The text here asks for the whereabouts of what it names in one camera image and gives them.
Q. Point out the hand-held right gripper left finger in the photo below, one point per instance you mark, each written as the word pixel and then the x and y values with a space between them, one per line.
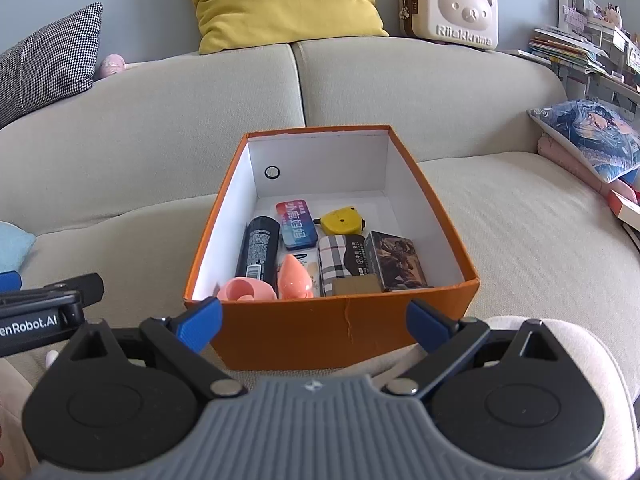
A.
pixel 200 325

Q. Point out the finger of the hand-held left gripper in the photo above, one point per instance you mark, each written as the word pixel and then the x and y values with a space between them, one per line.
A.
pixel 85 287
pixel 8 280

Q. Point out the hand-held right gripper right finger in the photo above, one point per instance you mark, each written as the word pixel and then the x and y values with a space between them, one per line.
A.
pixel 430 326

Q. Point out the pink round container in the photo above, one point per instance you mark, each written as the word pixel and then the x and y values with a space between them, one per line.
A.
pixel 247 290

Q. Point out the dark printed card box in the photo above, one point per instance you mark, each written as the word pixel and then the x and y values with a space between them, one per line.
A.
pixel 397 260

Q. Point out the orange cardboard box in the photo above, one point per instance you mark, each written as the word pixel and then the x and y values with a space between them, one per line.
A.
pixel 350 330

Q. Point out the gold box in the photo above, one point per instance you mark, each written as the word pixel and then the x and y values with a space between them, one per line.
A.
pixel 357 286

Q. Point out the black bottle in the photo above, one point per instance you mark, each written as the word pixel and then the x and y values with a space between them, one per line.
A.
pixel 260 247

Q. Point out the pink bottle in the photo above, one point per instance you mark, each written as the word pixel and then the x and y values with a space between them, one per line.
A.
pixel 292 277

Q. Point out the plaid case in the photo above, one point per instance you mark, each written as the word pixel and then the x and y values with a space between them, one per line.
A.
pixel 332 260

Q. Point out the white printed packet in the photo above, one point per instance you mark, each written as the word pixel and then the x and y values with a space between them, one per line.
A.
pixel 312 267

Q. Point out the yellow tape measure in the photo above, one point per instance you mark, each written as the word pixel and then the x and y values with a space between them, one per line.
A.
pixel 340 220

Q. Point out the red and blue tin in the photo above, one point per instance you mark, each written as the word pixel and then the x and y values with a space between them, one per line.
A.
pixel 297 225

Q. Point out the light blue pillow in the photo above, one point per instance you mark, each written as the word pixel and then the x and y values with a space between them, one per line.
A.
pixel 14 247

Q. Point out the beige sofa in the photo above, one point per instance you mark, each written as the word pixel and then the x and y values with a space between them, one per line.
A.
pixel 125 150

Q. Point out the pink cushion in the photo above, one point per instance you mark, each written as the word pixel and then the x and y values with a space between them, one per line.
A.
pixel 570 162

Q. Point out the dark book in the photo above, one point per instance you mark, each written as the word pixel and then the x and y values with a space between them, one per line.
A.
pixel 634 237

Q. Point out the pink plush toy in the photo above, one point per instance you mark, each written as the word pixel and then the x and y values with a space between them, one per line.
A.
pixel 111 66

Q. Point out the houndstooth pillow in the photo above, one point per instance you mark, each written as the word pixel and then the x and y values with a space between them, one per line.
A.
pixel 45 60

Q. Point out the red and white book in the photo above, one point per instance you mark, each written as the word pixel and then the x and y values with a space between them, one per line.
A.
pixel 627 207

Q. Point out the blue printed pillow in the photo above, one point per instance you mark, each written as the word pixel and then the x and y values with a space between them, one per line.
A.
pixel 585 135

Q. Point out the white desk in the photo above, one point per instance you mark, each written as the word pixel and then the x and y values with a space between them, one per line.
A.
pixel 605 85

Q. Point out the cream bear suitcase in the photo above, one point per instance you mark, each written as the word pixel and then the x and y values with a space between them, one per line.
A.
pixel 452 7

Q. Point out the yellow pillow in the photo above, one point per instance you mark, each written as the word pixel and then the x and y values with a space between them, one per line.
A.
pixel 280 2

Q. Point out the white desk rack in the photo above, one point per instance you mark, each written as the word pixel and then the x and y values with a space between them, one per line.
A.
pixel 595 12

